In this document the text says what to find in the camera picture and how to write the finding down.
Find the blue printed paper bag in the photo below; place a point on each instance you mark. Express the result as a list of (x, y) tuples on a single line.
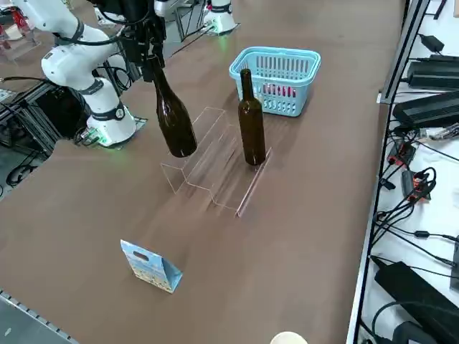
[(150, 267)]

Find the red cola bottle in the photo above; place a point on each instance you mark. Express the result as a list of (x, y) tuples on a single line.
[(281, 91)]

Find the grey perforated metal strip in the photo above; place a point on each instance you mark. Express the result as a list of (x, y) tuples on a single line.
[(32, 317)]

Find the black aluminium frame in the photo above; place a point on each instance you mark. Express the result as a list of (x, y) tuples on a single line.
[(32, 118)]

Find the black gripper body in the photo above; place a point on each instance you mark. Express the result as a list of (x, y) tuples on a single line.
[(138, 16)]

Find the small black power adapter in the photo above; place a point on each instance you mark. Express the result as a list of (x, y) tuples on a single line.
[(432, 43)]

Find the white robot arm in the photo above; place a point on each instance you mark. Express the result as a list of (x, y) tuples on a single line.
[(222, 19), (68, 68)]

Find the silver aluminium profile post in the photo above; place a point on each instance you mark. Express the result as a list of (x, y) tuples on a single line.
[(403, 50)]

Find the black ribbed power supply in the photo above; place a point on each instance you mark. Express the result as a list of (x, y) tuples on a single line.
[(434, 71), (426, 109)]

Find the large black power brick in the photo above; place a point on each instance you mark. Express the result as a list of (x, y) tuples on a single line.
[(412, 290)]

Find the orange and black device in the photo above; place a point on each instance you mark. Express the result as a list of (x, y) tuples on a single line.
[(402, 153), (416, 186)]

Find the brown sloped-shoulder wine bottle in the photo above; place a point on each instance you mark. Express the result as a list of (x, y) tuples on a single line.
[(175, 122)]

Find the light blue plastic basket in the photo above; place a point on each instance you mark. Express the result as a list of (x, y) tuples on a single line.
[(283, 64)]

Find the clear acrylic stepped shelf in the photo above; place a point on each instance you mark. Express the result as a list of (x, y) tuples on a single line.
[(211, 161)]

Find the clear box with red items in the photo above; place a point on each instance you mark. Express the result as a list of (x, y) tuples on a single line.
[(18, 36)]

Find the olive high-shoulder wine bottle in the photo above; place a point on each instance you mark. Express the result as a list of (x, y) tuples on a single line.
[(252, 129)]

